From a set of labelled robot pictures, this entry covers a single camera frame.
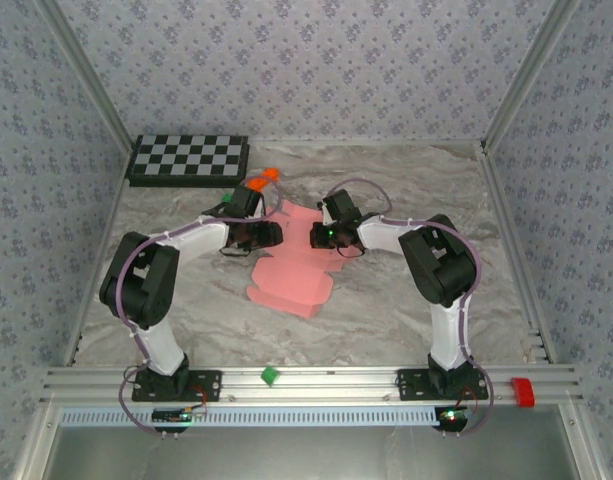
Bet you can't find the pink paper box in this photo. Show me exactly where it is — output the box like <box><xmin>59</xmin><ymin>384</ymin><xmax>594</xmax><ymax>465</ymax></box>
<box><xmin>245</xmin><ymin>199</ymin><xmax>348</xmax><ymax>321</ymax></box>

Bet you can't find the orange toy brick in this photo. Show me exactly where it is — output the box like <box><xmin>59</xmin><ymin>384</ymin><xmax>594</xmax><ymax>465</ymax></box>
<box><xmin>245</xmin><ymin>167</ymin><xmax>281</xmax><ymax>194</ymax></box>

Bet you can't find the black and grey checkerboard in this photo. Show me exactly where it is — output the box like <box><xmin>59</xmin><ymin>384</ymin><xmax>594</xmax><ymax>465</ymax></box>
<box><xmin>125</xmin><ymin>133</ymin><xmax>251</xmax><ymax>190</ymax></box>

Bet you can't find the red plastic block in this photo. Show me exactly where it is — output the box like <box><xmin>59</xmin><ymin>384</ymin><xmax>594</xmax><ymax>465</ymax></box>
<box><xmin>509</xmin><ymin>378</ymin><xmax>538</xmax><ymax>408</ymax></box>

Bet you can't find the wide aluminium mounting rail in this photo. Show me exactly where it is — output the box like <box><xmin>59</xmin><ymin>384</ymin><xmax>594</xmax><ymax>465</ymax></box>
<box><xmin>39</xmin><ymin>364</ymin><xmax>585</xmax><ymax>407</ymax></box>

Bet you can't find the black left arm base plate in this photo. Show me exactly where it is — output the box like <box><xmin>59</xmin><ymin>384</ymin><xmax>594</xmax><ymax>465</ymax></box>
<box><xmin>131</xmin><ymin>368</ymin><xmax>223</xmax><ymax>403</ymax></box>

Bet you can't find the aluminium table side rail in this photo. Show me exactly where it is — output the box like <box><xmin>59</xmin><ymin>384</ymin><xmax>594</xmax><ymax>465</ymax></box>
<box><xmin>62</xmin><ymin>149</ymin><xmax>138</xmax><ymax>367</ymax></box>
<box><xmin>477</xmin><ymin>143</ymin><xmax>558</xmax><ymax>365</ymax></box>

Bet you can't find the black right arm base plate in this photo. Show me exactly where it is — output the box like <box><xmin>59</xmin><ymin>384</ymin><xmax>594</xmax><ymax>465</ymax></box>
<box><xmin>396</xmin><ymin>368</ymin><xmax>489</xmax><ymax>402</ymax></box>

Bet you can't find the slotted blue-grey cable duct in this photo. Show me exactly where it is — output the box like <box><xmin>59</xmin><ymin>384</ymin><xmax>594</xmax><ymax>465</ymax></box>
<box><xmin>59</xmin><ymin>405</ymin><xmax>440</xmax><ymax>429</ymax></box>

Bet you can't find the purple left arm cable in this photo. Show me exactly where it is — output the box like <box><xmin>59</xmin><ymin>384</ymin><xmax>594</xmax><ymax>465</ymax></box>
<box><xmin>116</xmin><ymin>177</ymin><xmax>283</xmax><ymax>442</ymax></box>

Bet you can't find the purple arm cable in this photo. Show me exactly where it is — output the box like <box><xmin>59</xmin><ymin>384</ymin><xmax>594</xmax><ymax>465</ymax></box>
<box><xmin>116</xmin><ymin>177</ymin><xmax>283</xmax><ymax>442</ymax></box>
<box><xmin>325</xmin><ymin>177</ymin><xmax>498</xmax><ymax>440</ymax></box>

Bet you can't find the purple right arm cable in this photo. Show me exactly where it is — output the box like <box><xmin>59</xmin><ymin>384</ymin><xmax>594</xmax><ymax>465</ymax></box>
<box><xmin>325</xmin><ymin>177</ymin><xmax>498</xmax><ymax>440</ymax></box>

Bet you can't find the aluminium frame post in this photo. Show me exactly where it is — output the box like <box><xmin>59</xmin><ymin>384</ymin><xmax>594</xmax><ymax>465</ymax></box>
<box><xmin>33</xmin><ymin>0</ymin><xmax>138</xmax><ymax>156</ymax></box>
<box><xmin>479</xmin><ymin>0</ymin><xmax>583</xmax><ymax>154</ymax></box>

